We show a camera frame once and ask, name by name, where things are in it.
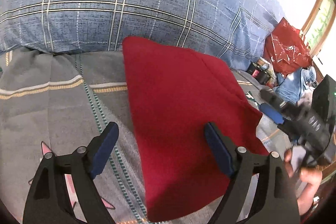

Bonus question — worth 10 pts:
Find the grey patterned bed sheet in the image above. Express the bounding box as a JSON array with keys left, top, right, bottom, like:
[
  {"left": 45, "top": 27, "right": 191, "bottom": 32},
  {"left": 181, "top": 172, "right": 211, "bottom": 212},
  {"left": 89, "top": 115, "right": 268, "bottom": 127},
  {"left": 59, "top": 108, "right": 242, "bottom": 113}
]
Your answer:
[{"left": 0, "top": 47, "right": 298, "bottom": 224}]

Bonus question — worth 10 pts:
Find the wooden window frame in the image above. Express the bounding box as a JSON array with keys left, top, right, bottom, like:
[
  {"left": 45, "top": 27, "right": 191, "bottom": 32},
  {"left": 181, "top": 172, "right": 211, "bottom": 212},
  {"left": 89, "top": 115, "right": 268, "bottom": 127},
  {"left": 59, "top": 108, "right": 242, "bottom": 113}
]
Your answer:
[{"left": 301, "top": 0, "right": 336, "bottom": 77}]

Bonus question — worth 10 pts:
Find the black jar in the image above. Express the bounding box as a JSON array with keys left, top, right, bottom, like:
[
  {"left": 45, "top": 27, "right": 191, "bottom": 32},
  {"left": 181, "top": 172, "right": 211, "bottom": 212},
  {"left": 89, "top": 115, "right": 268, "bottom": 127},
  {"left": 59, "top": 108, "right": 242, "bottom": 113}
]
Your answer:
[{"left": 256, "top": 69, "right": 272, "bottom": 86}]

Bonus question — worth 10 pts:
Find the red plastic bag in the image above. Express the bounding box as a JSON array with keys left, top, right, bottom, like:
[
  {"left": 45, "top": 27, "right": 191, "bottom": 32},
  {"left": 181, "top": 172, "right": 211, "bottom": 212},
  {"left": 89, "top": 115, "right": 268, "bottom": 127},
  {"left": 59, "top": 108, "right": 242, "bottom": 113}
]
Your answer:
[{"left": 264, "top": 17, "right": 313, "bottom": 76}]

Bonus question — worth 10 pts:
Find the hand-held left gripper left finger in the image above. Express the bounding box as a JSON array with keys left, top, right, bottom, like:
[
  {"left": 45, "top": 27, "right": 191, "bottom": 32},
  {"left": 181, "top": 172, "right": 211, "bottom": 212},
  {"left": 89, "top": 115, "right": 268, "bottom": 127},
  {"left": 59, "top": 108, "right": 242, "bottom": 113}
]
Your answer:
[{"left": 22, "top": 122, "right": 120, "bottom": 224}]

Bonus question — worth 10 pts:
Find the blue denim cloth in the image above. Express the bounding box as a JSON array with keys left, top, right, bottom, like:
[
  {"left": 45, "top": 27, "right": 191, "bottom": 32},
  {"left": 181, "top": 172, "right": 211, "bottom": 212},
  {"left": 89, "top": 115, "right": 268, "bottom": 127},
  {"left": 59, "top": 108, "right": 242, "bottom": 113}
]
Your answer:
[{"left": 272, "top": 66, "right": 319, "bottom": 106}]

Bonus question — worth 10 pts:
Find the person's right hand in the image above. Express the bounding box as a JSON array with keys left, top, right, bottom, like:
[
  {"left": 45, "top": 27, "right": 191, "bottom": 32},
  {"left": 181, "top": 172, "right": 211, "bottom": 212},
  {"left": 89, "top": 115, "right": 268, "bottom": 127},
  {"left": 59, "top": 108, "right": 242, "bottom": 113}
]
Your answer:
[{"left": 284, "top": 147, "right": 324, "bottom": 217}]

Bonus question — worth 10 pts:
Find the red garment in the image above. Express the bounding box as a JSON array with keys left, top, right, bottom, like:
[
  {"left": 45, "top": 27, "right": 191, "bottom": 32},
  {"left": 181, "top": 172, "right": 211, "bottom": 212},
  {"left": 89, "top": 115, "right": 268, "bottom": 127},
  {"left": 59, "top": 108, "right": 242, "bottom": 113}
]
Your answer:
[{"left": 122, "top": 36, "right": 270, "bottom": 222}]

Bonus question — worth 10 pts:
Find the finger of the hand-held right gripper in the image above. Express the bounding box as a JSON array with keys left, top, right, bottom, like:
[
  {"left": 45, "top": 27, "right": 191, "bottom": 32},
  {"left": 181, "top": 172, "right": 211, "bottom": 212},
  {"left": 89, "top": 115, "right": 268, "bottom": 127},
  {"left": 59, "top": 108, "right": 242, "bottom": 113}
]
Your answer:
[
  {"left": 258, "top": 103, "right": 286, "bottom": 125},
  {"left": 260, "top": 89, "right": 290, "bottom": 110}
]

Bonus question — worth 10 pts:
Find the blue plaid pillow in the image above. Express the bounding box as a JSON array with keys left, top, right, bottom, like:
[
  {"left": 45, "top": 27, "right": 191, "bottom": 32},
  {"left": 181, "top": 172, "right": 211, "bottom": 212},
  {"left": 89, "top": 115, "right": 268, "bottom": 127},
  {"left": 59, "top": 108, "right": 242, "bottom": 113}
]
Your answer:
[{"left": 0, "top": 0, "right": 287, "bottom": 73}]

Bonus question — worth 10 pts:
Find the small black device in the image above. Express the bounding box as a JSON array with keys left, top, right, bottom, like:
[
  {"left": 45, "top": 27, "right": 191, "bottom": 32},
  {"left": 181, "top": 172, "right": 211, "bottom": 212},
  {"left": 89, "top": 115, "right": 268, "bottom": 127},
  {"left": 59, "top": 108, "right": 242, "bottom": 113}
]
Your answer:
[{"left": 247, "top": 61, "right": 261, "bottom": 77}]

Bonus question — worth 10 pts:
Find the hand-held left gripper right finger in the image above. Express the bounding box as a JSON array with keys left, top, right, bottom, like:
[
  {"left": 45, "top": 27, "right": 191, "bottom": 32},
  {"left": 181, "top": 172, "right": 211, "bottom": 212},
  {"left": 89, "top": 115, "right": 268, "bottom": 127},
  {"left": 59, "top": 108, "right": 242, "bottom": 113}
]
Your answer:
[{"left": 204, "top": 122, "right": 301, "bottom": 224}]

